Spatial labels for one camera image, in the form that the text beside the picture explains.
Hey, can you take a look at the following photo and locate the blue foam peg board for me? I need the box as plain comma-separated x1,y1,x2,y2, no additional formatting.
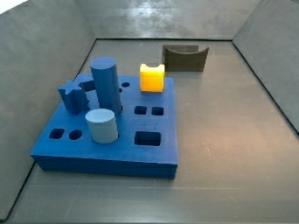
30,73,180,180

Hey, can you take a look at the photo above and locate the yellow spool shaped block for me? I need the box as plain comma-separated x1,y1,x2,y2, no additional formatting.
140,64,164,93

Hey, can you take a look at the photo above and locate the tall dark blue cylinder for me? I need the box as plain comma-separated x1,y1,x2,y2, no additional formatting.
90,57,122,115

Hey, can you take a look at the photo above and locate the light blue cylinder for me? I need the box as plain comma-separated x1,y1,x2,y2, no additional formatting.
86,108,118,144

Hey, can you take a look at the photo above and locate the blue star shaped peg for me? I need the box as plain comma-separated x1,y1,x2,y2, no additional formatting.
59,80,90,115

